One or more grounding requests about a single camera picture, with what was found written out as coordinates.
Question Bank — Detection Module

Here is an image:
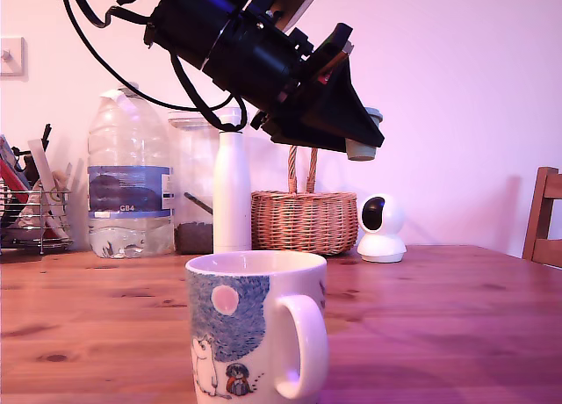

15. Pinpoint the black looped cable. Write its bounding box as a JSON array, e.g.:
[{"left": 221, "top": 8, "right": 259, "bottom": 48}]
[{"left": 169, "top": 55, "right": 249, "bottom": 131}]

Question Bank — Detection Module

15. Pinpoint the long black cable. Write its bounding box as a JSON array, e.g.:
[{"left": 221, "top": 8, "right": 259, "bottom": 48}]
[{"left": 59, "top": 0, "right": 247, "bottom": 114}]

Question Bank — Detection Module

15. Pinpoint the small white round camera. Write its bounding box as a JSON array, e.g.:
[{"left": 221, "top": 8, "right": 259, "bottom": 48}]
[{"left": 356, "top": 193, "right": 407, "bottom": 263}]

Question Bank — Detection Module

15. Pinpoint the large clear water bottle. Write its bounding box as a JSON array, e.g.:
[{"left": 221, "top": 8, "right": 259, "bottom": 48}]
[{"left": 86, "top": 82, "right": 176, "bottom": 260}]

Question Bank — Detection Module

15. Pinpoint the white card strip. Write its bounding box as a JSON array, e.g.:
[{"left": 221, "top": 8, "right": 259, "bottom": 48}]
[{"left": 26, "top": 138, "right": 71, "bottom": 241}]

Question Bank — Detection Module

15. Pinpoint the white mug with blue print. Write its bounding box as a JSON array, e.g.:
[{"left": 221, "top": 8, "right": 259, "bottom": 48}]
[{"left": 184, "top": 250, "right": 330, "bottom": 404}]

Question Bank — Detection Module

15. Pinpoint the black clip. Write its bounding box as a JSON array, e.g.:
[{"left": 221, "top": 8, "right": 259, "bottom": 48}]
[{"left": 11, "top": 146, "right": 39, "bottom": 188}]

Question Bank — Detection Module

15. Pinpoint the metal wire rack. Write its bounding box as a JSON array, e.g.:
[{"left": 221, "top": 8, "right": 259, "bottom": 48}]
[{"left": 0, "top": 179, "right": 76, "bottom": 256}]

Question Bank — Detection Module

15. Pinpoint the short black cable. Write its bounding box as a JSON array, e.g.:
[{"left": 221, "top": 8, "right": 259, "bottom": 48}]
[{"left": 69, "top": 0, "right": 153, "bottom": 30}]

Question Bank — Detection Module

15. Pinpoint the white slim bottle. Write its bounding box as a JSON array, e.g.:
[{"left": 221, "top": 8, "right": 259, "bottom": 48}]
[{"left": 213, "top": 113, "right": 253, "bottom": 255}]

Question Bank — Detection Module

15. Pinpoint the clear jar with white lid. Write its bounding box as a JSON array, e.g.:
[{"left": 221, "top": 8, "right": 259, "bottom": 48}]
[{"left": 166, "top": 106, "right": 251, "bottom": 256}]

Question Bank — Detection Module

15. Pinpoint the pale coffee capsule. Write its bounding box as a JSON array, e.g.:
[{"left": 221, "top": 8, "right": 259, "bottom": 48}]
[{"left": 346, "top": 106, "right": 385, "bottom": 162}]

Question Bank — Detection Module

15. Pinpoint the wicker basket with handle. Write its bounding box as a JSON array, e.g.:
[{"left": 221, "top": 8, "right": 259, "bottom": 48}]
[{"left": 249, "top": 143, "right": 359, "bottom": 256}]

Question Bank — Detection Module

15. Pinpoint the white wall switch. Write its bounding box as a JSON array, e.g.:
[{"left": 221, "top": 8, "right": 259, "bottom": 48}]
[{"left": 0, "top": 35, "right": 29, "bottom": 78}]

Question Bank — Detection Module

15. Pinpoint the wooden chair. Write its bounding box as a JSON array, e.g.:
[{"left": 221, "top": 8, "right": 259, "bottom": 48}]
[{"left": 521, "top": 166, "right": 562, "bottom": 271}]

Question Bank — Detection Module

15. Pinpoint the dark scoop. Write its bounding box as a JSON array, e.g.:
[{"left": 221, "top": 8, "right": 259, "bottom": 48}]
[{"left": 183, "top": 191, "right": 215, "bottom": 215}]

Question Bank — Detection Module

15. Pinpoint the red flat item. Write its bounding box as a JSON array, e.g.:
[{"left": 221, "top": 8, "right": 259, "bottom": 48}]
[{"left": 0, "top": 157, "right": 34, "bottom": 203}]

